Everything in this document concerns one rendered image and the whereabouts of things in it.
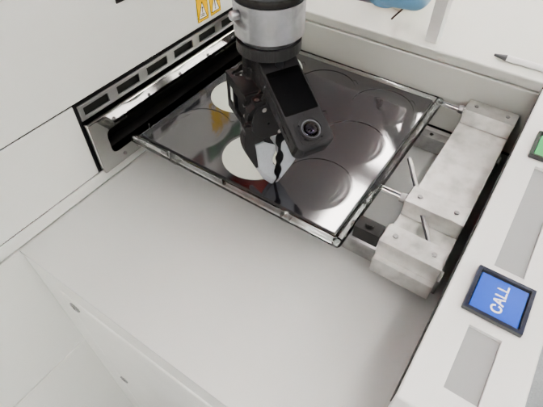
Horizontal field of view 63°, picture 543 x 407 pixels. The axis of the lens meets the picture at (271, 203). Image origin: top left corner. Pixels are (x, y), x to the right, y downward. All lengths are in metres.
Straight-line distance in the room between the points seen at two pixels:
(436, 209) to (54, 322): 0.66
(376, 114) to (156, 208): 0.39
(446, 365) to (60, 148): 0.56
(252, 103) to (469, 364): 0.34
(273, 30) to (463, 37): 0.48
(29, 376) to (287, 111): 0.68
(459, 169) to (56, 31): 0.59
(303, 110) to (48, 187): 0.40
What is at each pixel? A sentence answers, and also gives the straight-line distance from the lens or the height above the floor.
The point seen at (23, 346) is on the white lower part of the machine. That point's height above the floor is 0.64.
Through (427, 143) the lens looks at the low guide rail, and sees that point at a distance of 0.83.
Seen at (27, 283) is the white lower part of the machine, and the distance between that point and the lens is 0.80.
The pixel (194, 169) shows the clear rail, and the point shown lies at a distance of 0.65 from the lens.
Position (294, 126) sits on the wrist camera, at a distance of 0.47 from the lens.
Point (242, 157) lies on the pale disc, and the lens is 0.66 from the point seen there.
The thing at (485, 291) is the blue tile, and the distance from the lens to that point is 0.49.
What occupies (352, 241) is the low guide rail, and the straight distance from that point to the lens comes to 0.64.
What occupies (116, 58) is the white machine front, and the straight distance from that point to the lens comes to 0.72.
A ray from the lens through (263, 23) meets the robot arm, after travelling 0.46.
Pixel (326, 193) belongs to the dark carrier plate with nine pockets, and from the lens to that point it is 0.62.
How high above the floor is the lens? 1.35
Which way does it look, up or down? 49 degrees down
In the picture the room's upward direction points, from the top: straight up
